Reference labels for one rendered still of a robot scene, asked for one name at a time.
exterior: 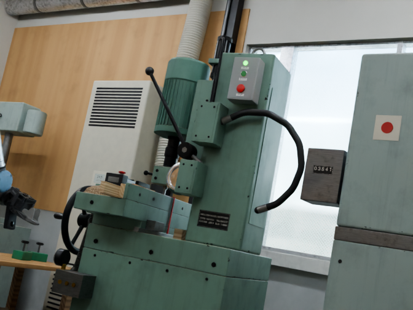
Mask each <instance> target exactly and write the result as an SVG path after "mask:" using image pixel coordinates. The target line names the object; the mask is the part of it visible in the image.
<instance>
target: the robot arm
mask: <svg viewBox="0 0 413 310"><path fill-rule="evenodd" d="M12 180H13V179H12V174H11V173H10V172H9V171H7V170H6V165H5V163H4V155H3V150H2V141H1V132H0V205H6V214H5V219H4V229H10V230H14V229H15V224H16V219H17V216H18V217H20V218H21V219H23V220H25V221H27V222H29V223H31V224H32V225H39V222H38V218H39V215H40V212H41V211H40V210H39V209H37V210H36V211H35V209H34V208H33V207H34V205H35V203H36V200H35V199H33V198H32V197H31V196H30V195H28V194H25V193H23V192H21V191H20V189H18V188H16V187H13V186H11V185H12Z"/></svg>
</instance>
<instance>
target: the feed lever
mask: <svg viewBox="0 0 413 310"><path fill-rule="evenodd" d="M145 73H146V74H147V75H148V76H150V77H151V79H152V81H153V84H154V86H155V88H156V90H157V92H158V94H159V97H160V99H161V101H162V103H163V105H164V107H165V109H166V111H167V114H168V116H169V118H170V120H171V122H172V124H173V127H174V128H175V130H176V133H177V135H178V137H179V139H180V141H181V144H180V145H179V146H178V155H179V156H180V157H181V158H183V159H187V160H195V161H199V162H201V163H202V161H201V160H200V159H199V158H198V157H197V156H196V155H197V148H196V147H195V146H194V145H192V144H190V143H188V142H185V141H184V138H183V136H182V135H181V132H180V131H179V128H178V126H177V124H176V122H175V120H174V118H173V115H172V113H171V111H170V109H169V107H168V105H167V103H166V101H165V99H164V97H163V95H162V92H161V90H160V88H159V86H158V84H157V81H156V79H155V77H154V75H153V74H154V69H153V68H152V67H150V66H149V67H147V68H146V69H145Z"/></svg>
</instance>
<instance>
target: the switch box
mask: <svg viewBox="0 0 413 310"><path fill-rule="evenodd" d="M245 60H246V61H248V65H247V66H244V65H243V62H244V61H245ZM242 66H244V67H249V69H248V70H246V69H241V67H242ZM264 67H265V63H264V62H263V61H262V60H261V58H254V57H235V58H234V65H233V68H232V75H231V79H230V85H229V91H228V95H227V99H228V100H229V101H231V102H232V103H235V104H244V105H258V101H259V94H260V91H261V84H262V77H263V74H264ZM242 71H246V72H247V75H246V76H245V77H241V75H240V73H241V72H242ZM239 78H247V80H246V81H241V80H239ZM239 84H243V85H244V86H245V89H244V91H243V92H238V91H237V86H238V85H239ZM236 93H244V96H236Z"/></svg>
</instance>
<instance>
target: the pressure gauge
mask: <svg viewBox="0 0 413 310"><path fill-rule="evenodd" d="M70 259H71V254H70V252H69V250H66V249H62V248H59V249H58V250H57V251H56V252H55V254H54V256H53V262H54V263H55V265H57V266H61V269H64V270H65V269H66V265H67V264H68V263H69V261H70Z"/></svg>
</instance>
